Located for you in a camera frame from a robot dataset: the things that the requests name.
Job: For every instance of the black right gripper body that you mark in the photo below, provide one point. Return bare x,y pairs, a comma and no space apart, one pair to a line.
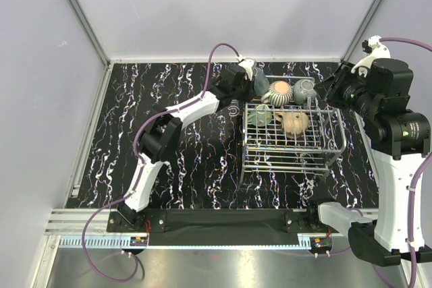
349,91

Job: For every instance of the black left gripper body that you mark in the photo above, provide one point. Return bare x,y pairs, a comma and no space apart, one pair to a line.
244,91

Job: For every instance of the grey-blue speckled ceramic mug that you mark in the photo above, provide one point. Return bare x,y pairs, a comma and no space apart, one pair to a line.
304,93

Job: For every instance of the teal faceted ceramic mug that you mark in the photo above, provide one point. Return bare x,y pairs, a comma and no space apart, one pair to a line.
261,84

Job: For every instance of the mint green cup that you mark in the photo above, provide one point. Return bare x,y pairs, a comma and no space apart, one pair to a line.
261,116

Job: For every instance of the white ribbed ceramic mug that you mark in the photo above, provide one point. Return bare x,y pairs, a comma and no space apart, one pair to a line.
280,93

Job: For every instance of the tan glazed ceramic mug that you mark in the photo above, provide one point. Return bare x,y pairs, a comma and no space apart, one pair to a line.
293,124

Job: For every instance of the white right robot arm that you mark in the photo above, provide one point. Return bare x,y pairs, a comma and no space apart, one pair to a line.
400,142

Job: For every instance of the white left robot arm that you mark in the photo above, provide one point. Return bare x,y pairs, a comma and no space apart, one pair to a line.
158,138

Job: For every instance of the black marble pattern mat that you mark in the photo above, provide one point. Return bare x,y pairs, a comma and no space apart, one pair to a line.
188,131

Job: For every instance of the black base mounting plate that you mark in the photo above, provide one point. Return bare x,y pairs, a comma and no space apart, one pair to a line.
216,228

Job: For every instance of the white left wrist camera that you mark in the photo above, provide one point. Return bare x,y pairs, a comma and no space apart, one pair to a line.
248,64

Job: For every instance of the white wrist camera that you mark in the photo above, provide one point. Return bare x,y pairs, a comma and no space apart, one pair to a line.
248,64
374,49

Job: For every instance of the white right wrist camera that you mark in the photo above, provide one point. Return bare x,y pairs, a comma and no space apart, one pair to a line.
374,49

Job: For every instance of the silver wire dish rack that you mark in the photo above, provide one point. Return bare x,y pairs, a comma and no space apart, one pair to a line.
268,151

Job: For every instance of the aluminium frame post right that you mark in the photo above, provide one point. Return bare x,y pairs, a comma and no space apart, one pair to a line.
366,21

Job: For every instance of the aluminium frame post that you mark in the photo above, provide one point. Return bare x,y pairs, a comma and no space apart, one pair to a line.
89,32
366,21

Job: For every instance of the aluminium frame post left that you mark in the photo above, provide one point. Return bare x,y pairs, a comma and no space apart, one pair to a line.
89,32

